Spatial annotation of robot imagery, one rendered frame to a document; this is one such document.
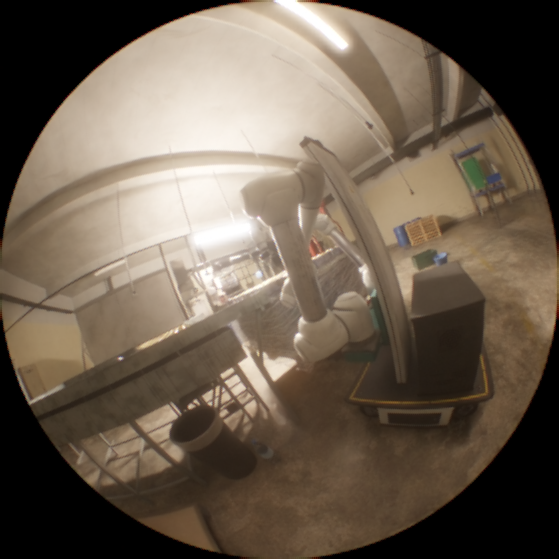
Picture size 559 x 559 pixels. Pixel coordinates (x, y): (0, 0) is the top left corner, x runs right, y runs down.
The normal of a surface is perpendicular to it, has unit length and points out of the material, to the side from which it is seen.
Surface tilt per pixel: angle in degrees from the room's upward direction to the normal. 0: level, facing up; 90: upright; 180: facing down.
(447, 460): 0
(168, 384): 90
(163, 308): 90
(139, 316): 90
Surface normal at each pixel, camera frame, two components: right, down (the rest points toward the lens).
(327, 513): -0.42, -0.91
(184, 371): 0.55, -0.23
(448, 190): -0.72, 0.36
